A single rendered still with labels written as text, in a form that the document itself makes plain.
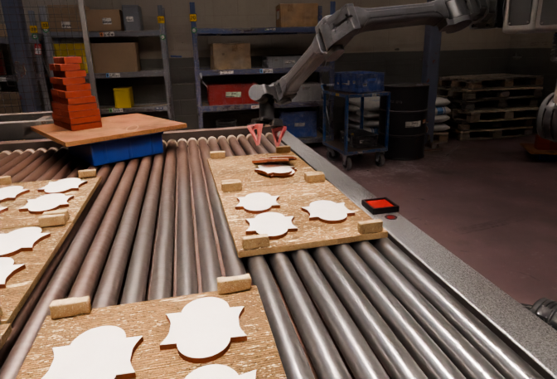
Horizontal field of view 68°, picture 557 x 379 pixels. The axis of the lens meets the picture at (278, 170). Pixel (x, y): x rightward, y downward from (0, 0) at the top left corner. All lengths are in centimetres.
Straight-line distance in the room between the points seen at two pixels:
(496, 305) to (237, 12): 570
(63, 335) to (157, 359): 17
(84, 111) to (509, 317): 166
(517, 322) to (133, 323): 61
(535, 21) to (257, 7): 510
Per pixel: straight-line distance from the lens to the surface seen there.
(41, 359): 72
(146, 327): 72
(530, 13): 146
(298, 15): 568
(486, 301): 84
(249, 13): 623
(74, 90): 191
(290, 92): 150
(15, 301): 89
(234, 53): 560
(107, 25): 580
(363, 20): 120
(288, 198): 119
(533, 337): 78
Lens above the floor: 135
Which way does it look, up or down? 16 degrees down
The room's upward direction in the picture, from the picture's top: 1 degrees counter-clockwise
